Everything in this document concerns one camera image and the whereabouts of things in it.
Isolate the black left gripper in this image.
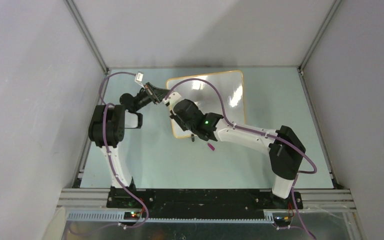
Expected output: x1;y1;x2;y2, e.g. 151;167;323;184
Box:
134;83;171;113

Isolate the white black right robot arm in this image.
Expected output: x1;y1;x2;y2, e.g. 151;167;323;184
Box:
164;96;305;209

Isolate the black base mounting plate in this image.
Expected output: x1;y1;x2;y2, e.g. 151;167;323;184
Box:
106;187;303;219

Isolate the yellow framed whiteboard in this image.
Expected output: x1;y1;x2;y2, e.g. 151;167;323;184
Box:
165;69;247;139

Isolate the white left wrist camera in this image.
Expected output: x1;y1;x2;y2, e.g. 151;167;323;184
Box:
134;71;144;88

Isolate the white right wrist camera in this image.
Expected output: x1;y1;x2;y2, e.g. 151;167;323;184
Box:
162;91;184;115

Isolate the grey slotted cable duct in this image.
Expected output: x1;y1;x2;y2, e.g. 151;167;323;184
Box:
67;210;274;224

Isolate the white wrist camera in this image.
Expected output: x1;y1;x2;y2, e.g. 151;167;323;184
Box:
162;91;184;115
134;71;144;88

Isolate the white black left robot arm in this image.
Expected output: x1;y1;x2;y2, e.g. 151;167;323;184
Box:
88;82;169;189

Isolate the magenta marker cap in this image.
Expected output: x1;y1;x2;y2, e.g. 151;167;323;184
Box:
207;143;215;151

